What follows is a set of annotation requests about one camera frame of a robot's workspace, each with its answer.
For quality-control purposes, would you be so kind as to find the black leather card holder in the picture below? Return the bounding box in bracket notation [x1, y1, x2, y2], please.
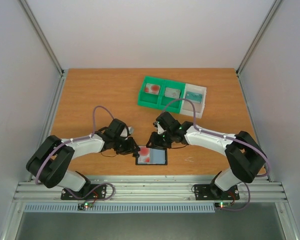
[135, 148, 168, 166]

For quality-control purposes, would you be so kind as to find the red dotted card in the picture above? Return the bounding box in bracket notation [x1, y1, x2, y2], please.
[137, 146, 150, 164]
[144, 83, 161, 95]

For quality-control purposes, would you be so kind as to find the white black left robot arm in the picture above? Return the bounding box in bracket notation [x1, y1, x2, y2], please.
[26, 118, 140, 199]

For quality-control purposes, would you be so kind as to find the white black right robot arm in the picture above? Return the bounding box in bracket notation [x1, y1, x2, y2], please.
[146, 111, 267, 200]

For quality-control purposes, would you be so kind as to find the grey card in bin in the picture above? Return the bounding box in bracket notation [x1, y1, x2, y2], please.
[164, 87, 181, 99]

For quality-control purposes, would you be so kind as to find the red dotted card in bin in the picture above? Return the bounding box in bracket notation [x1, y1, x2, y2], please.
[144, 83, 161, 95]

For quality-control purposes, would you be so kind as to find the teal card in bin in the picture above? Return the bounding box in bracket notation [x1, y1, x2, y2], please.
[185, 91, 203, 104]

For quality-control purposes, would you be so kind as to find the green middle bin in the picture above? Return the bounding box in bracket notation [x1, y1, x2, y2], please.
[159, 80, 186, 114]

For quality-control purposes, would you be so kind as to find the green bin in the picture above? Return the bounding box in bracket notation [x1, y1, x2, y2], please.
[137, 76, 165, 109]
[159, 80, 186, 114]

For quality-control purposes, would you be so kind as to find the white right bin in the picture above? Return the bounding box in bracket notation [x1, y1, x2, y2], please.
[179, 83, 207, 119]

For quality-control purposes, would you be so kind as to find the green left bin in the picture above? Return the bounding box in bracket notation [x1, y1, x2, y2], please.
[137, 76, 165, 109]

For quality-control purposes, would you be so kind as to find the left controller board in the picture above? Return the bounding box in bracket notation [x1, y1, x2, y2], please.
[77, 202, 94, 211]

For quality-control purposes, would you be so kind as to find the controller board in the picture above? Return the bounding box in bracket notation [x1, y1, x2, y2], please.
[214, 201, 234, 209]
[77, 202, 94, 211]

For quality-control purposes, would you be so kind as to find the right controller board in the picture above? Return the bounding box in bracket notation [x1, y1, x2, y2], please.
[214, 201, 234, 209]

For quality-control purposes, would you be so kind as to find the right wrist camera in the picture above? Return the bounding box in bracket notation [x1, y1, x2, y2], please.
[157, 123, 166, 135]

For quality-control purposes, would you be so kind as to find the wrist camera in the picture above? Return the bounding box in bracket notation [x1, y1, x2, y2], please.
[123, 126, 134, 138]
[157, 123, 166, 135]

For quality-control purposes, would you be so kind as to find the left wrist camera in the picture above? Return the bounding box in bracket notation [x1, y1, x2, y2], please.
[123, 126, 134, 138]

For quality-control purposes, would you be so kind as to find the aluminium frame rail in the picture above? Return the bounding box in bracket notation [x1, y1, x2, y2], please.
[12, 175, 288, 203]

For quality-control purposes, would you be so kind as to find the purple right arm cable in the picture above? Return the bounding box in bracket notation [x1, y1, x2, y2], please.
[162, 98, 270, 211]

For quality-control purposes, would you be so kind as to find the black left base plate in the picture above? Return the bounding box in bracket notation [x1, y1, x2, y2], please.
[60, 184, 107, 201]

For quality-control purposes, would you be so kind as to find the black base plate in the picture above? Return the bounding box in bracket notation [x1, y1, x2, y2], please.
[191, 184, 240, 201]
[60, 184, 107, 201]

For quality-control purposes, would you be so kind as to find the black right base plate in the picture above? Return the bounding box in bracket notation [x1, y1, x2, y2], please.
[191, 184, 240, 201]

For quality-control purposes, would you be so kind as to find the grey slotted cable duct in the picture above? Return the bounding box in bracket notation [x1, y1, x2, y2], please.
[24, 202, 215, 214]

